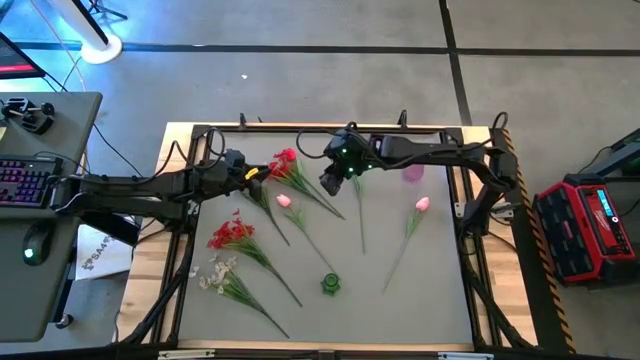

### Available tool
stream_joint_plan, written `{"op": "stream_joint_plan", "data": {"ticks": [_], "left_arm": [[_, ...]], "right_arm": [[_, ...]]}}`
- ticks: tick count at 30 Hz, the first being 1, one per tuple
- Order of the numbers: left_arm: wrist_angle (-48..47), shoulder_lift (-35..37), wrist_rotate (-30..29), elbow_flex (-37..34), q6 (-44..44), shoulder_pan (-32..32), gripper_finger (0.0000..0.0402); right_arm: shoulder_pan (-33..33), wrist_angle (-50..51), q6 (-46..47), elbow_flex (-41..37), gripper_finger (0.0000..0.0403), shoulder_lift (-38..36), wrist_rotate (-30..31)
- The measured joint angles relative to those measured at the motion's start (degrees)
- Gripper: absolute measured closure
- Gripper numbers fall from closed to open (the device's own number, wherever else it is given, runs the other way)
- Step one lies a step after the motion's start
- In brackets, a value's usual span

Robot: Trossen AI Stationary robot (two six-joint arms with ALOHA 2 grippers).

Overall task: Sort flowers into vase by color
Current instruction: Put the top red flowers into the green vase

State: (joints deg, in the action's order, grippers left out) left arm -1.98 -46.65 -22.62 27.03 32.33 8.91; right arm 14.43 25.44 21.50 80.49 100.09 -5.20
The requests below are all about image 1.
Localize black desk monitor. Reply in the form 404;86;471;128
0;32;47;81

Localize white printed paper sheet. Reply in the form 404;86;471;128
74;224;134;282

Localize red artificial flower bunch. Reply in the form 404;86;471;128
267;147;347;221
206;208;305;309

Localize pink artificial tulip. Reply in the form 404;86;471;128
382;195;432;294
275;193;339;275

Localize grey side desk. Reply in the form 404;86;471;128
0;91;104;344

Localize red and black tool case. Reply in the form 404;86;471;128
531;172;638;288

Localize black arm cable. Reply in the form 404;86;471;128
149;126;227;180
295;121;359;161

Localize artificial tulip green stem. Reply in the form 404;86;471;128
351;174;368;255

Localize pink glass vase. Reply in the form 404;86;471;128
401;163;426;184

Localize white stand with round base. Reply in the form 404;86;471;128
47;0;124;66

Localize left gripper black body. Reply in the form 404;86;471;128
199;162;262;197

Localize black clamp tool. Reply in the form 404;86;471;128
1;96;57;136

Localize white artificial flower bunch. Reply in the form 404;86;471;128
188;253;291;340

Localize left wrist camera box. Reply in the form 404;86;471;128
224;148;247;169

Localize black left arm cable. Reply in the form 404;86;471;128
149;126;227;180

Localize black computer mouse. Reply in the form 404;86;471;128
22;226;52;267

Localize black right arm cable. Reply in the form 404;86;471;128
295;121;359;161

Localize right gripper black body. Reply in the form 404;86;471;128
322;128;374;178

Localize black tripod legs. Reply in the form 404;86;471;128
85;0;129;22

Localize black aluminium table frame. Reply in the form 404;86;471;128
119;122;577;359

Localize green glass vase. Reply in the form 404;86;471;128
320;272;343;297

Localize backlit black keyboard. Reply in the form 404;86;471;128
0;156;65;209

